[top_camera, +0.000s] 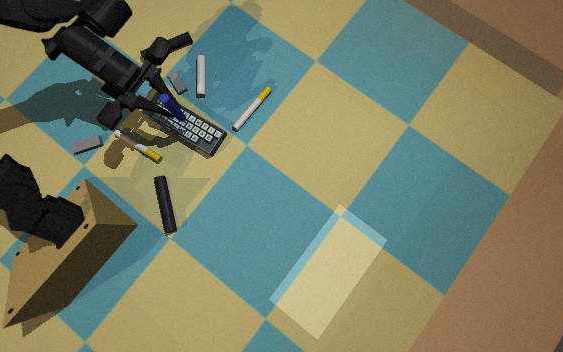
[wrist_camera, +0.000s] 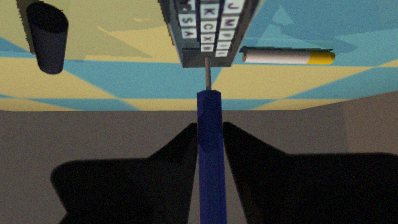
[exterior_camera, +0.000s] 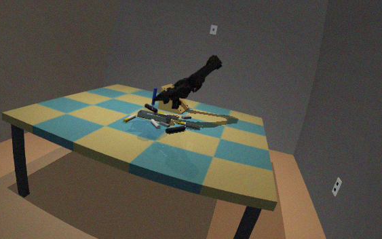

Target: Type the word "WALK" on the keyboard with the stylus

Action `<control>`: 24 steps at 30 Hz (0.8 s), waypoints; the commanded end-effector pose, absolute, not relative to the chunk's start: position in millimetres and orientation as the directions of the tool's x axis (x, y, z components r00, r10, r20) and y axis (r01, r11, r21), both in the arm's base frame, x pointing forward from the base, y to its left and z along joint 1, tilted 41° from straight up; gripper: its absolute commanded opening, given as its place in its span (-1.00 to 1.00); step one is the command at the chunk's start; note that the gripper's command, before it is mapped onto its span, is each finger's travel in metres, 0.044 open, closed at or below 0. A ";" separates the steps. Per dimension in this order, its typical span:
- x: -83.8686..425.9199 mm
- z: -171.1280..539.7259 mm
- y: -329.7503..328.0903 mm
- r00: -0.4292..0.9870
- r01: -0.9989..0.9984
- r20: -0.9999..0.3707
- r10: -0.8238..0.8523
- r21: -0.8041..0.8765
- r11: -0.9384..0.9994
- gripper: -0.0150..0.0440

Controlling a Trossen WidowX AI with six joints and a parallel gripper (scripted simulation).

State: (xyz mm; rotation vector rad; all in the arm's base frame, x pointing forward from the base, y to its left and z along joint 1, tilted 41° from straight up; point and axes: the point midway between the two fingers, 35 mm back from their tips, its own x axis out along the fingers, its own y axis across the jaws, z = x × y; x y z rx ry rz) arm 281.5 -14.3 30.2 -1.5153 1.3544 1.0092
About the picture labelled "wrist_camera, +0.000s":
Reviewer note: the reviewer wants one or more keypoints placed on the blue stylus with grey tip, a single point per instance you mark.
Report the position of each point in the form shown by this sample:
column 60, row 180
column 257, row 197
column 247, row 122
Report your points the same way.
column 211, row 154

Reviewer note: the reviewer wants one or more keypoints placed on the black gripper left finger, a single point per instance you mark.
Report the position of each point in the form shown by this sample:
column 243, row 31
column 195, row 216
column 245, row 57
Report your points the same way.
column 164, row 180

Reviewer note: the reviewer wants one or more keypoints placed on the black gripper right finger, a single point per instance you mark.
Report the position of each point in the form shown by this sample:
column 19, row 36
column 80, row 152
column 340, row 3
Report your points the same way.
column 269, row 181

